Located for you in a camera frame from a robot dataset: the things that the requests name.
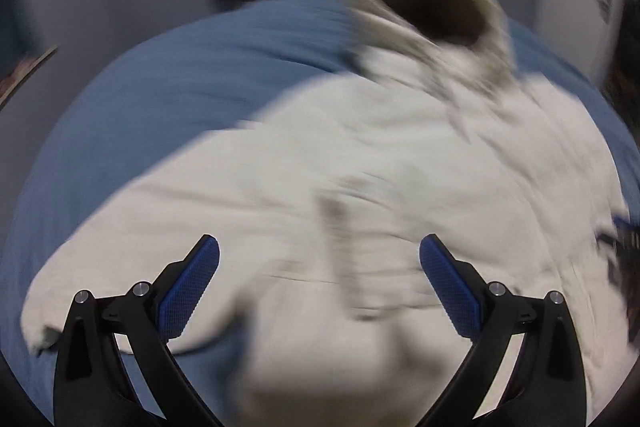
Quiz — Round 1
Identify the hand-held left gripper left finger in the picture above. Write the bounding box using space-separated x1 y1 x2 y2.
52 234 223 427

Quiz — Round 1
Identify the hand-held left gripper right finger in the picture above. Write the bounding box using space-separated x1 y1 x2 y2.
417 234 586 427

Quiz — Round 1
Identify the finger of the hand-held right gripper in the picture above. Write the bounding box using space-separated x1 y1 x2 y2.
597 213 640 303

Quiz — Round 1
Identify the cream hooded jacket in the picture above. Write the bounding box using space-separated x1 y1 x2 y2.
20 0 636 427

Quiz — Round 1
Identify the blue cloth-covered table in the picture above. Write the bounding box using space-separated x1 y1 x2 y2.
0 0 632 427

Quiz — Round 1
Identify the wooden board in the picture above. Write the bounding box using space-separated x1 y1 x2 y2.
0 44 58 108

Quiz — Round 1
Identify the dark door handle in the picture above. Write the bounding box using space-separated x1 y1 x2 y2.
592 0 615 25

